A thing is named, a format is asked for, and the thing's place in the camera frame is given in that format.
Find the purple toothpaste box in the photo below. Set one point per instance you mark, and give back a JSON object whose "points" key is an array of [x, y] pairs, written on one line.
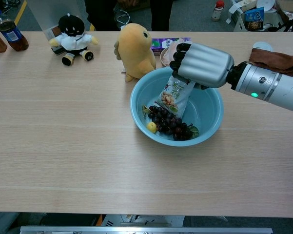
{"points": [[161, 44]]}

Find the beige ceramic bowl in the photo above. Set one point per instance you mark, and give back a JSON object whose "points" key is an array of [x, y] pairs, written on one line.
{"points": [[163, 58]]}

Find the small yellow ball toy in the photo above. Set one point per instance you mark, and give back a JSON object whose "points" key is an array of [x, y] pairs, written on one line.
{"points": [[151, 127]]}

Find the white peanut snack bag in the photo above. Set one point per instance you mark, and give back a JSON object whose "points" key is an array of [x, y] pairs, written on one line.
{"points": [[174, 97]]}

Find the light blue plastic basin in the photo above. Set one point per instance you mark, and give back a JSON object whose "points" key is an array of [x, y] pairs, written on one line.
{"points": [[204, 114]]}

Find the red-capped white bottle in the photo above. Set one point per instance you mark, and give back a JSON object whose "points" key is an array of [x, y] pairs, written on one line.
{"points": [[217, 11]]}

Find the brown folded cloth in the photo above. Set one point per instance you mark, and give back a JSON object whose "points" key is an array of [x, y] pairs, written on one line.
{"points": [[273, 61]]}

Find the black-headed plush doll white coat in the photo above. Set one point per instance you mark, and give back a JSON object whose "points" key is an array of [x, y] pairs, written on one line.
{"points": [[73, 40]]}

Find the person in black trousers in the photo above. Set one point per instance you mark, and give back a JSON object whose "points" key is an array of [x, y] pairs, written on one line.
{"points": [[100, 14]]}

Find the purple artificial grape bunch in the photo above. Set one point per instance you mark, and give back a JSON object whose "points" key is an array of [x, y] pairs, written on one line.
{"points": [[168, 122]]}

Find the cola bottle blue label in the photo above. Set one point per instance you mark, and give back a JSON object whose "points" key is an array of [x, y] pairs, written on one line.
{"points": [[12, 36]]}

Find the white storage box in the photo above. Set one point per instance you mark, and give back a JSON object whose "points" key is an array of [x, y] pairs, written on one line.
{"points": [[270, 20]]}

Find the white round lid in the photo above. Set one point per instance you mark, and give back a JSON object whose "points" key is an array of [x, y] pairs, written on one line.
{"points": [[262, 45]]}

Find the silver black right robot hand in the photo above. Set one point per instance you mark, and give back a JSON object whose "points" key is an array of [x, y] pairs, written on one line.
{"points": [[204, 65]]}

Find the orange plush chick toy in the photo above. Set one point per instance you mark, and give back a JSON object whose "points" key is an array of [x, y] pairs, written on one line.
{"points": [[134, 51]]}

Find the blue cookie snack bag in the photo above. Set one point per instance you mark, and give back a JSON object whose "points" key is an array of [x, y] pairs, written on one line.
{"points": [[254, 19]]}

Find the small brown white box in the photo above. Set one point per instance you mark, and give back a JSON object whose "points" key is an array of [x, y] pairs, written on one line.
{"points": [[52, 33]]}

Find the chrome chair base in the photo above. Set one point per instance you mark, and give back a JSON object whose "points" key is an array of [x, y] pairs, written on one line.
{"points": [[122, 15]]}

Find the aluminium profile rail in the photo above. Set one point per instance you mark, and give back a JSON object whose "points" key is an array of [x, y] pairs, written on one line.
{"points": [[146, 230]]}

